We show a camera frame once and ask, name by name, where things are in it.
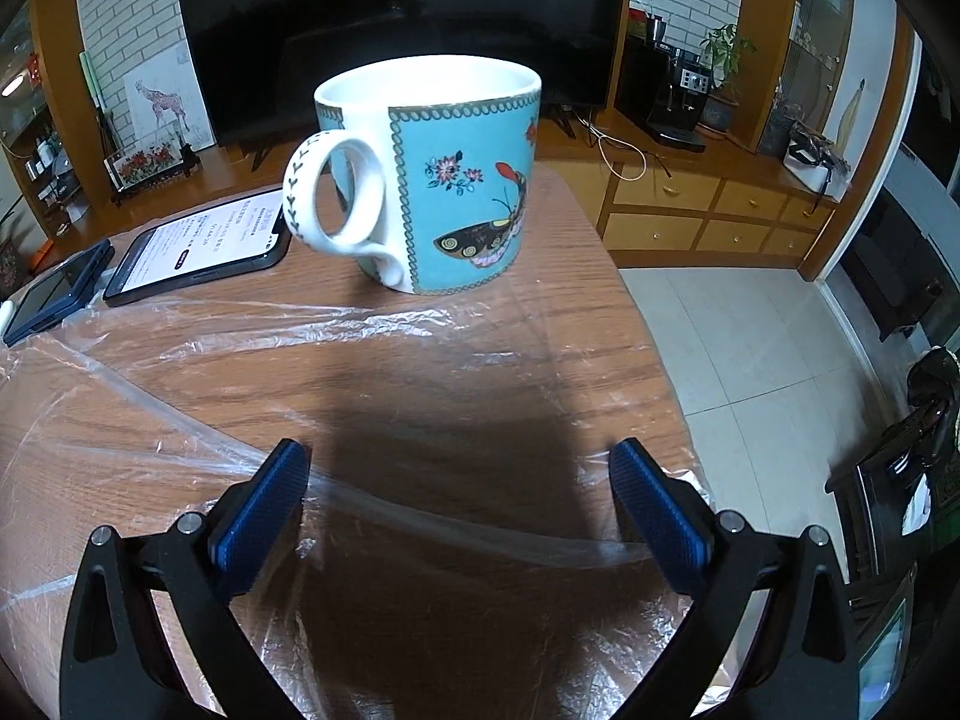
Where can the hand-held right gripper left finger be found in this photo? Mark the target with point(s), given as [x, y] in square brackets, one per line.
[259, 517]

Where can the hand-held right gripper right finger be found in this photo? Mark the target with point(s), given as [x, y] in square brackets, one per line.
[660, 514]

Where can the clear plastic table cover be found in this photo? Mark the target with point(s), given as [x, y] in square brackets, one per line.
[300, 315]

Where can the dark wooden chair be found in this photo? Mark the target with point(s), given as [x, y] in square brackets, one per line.
[877, 502]

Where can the black smartphone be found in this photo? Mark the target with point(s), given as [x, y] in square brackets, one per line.
[195, 247]

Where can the wooden drawer cabinet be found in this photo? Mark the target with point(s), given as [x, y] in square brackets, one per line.
[660, 232]

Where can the navy blue flat case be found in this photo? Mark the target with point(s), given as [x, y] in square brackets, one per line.
[75, 277]

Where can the framed red flower picture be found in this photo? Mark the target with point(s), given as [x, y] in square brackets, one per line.
[146, 163]

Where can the white basket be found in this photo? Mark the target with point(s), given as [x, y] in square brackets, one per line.
[806, 169]

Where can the blue butterfly ceramic mug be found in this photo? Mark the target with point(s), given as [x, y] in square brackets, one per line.
[450, 187]

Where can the potted green plant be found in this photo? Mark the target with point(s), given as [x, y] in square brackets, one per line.
[720, 116]

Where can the black coffee machine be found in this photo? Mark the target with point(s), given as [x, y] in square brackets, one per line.
[679, 101]

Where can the wooden shelf unit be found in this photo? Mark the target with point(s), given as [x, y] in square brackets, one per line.
[37, 165]

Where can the giraffe drawing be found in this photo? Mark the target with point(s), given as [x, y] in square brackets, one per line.
[165, 105]

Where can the feather decoration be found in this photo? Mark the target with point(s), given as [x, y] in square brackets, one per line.
[851, 116]

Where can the green rolled tube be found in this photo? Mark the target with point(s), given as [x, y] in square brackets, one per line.
[94, 86]

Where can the metal cup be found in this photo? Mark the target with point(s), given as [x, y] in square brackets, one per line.
[656, 28]

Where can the large black television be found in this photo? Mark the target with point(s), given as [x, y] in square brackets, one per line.
[375, 30]

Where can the glass display cabinet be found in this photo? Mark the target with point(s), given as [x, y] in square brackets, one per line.
[814, 15]

